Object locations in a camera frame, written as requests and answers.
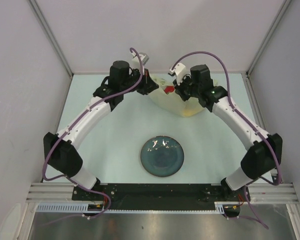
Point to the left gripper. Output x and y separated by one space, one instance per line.
148 84

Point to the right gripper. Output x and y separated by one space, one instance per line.
178 88

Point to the yellow-green plastic bag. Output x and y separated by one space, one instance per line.
173 102

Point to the red fake dragon fruit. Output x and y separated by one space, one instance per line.
169 89

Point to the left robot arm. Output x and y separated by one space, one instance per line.
61 148

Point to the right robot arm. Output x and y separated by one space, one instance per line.
264 150

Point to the blue ceramic plate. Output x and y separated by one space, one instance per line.
162 156

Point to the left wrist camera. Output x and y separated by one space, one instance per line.
135 63

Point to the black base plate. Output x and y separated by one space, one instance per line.
169 197

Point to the white cable duct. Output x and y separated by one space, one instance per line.
89 208

